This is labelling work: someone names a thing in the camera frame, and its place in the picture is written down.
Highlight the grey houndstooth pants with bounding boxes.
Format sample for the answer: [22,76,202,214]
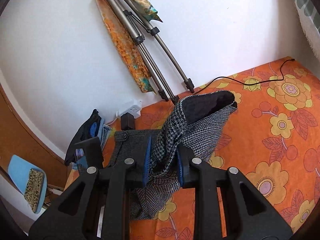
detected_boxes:
[108,90,237,220]

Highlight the black folded garment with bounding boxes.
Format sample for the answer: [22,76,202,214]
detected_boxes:
[64,109,101,166]

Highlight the blue striped garment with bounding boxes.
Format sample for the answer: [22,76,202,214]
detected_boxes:
[89,122,99,138]

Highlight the light blue folded jeans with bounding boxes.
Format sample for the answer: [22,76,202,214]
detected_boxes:
[99,124,112,150]

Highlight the black power adapter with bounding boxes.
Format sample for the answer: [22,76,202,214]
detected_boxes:
[120,113,136,131]

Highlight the white power strip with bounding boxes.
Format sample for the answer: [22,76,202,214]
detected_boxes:
[116,99,142,119]

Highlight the leopard print pouch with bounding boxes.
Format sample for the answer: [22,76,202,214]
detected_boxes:
[24,168,44,213]

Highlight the light blue chair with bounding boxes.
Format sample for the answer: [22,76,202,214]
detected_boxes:
[8,154,47,214]

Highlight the orange floral bed sheet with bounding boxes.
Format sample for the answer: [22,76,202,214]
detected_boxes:
[65,56,320,240]

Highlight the orange floral scarf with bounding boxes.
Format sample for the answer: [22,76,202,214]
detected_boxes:
[95,0,155,93]

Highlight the metal tripod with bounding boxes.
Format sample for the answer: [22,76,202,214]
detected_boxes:
[92,0,195,105]

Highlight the black charging cable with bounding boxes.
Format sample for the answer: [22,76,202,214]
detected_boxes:
[198,58,296,90]

